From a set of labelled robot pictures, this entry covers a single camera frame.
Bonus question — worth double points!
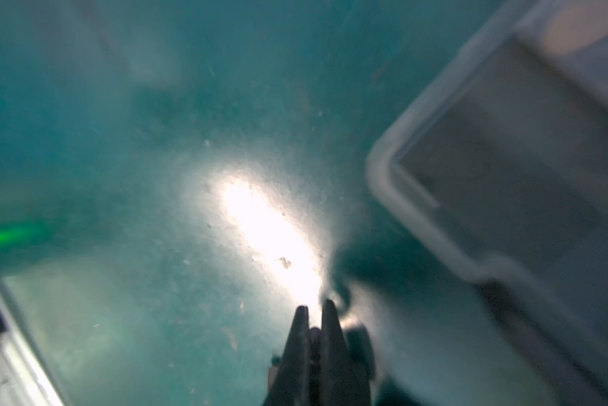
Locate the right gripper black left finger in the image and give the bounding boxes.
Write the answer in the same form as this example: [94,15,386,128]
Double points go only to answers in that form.
[263,306,311,405]

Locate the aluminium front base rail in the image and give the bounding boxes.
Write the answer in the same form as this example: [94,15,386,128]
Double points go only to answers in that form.
[0,283,66,405]

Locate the black bolt with head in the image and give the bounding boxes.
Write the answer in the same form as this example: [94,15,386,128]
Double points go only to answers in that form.
[267,319,376,405]

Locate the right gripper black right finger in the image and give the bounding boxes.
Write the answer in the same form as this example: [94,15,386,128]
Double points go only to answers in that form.
[320,299,371,405]

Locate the clear plastic organizer box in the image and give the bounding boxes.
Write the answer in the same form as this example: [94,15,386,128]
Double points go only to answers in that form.
[366,1,608,405]

